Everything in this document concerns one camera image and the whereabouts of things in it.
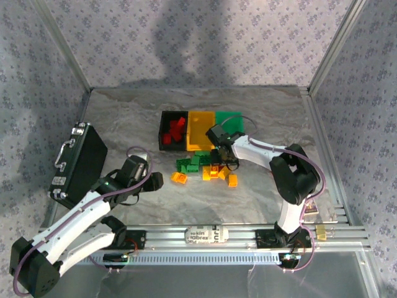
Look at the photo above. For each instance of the yellow lego brick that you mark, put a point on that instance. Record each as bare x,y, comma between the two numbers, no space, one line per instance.
214,171
206,174
183,178
175,177
233,180
222,175

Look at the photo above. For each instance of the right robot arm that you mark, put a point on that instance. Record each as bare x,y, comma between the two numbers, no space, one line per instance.
294,180

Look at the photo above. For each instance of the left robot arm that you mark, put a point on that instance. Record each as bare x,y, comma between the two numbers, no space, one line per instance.
77,214

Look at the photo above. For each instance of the green lego brick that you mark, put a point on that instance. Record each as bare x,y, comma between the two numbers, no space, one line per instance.
190,169
183,162
201,152
195,159
206,157

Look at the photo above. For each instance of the yellow plastic container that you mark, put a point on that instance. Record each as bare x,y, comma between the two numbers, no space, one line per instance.
201,130

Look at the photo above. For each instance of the green plastic container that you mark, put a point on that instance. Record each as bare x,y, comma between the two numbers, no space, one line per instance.
229,119

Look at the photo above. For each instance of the black carry case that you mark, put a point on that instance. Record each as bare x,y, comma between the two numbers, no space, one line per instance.
83,164

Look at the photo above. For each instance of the black plastic container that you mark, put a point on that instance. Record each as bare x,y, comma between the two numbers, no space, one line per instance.
164,124

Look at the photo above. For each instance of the small black controller board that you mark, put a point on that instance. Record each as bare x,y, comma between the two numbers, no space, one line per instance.
114,257
290,257

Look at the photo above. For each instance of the white printed label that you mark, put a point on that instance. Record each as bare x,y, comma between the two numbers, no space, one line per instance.
204,236

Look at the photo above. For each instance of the small card box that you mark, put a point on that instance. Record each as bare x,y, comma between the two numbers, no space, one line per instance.
311,209

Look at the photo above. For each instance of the yellow binder clip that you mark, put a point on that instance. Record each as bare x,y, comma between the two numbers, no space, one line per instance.
321,232

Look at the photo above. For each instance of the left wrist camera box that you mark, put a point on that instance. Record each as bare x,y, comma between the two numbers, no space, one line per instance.
142,169

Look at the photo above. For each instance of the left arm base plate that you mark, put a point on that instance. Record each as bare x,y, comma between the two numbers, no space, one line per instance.
136,239

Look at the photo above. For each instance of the aluminium front frame rail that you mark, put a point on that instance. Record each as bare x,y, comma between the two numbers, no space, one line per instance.
167,236

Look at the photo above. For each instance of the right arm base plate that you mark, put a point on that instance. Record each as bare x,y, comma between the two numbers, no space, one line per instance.
263,239

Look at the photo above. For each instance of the aluminium frame post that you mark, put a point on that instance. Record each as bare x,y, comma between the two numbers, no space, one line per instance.
63,46
336,46

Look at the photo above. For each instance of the aluminium frame leg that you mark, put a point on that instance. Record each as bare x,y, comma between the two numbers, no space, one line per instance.
367,273

